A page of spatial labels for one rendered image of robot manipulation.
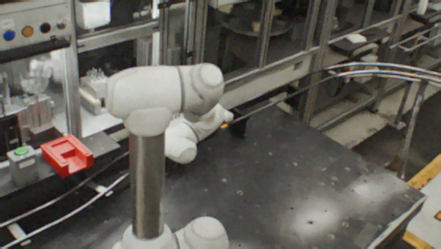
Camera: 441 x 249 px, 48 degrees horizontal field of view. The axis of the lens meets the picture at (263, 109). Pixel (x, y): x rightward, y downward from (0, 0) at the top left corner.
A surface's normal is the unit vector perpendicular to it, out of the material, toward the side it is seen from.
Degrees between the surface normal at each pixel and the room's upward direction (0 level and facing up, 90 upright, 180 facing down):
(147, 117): 90
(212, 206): 0
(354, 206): 0
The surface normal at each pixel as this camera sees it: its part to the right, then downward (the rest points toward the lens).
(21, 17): 0.73, 0.44
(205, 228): 0.24, -0.85
